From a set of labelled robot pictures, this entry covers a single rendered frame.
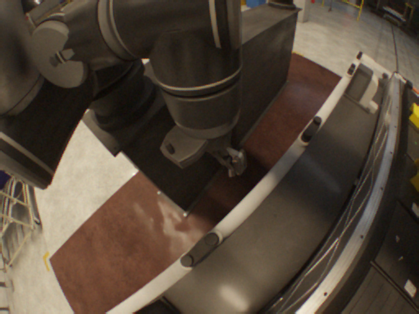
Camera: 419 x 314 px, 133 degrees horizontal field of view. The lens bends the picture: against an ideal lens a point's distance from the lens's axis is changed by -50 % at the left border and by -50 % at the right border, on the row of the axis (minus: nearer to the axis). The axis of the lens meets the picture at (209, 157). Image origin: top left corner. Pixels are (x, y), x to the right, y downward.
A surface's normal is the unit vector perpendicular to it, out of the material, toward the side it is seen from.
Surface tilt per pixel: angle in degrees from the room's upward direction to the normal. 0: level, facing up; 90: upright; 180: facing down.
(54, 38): 86
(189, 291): 0
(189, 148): 0
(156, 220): 0
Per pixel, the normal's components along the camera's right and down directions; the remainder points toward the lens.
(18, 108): 0.78, 0.62
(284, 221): -0.11, -0.49
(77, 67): -0.03, 0.90
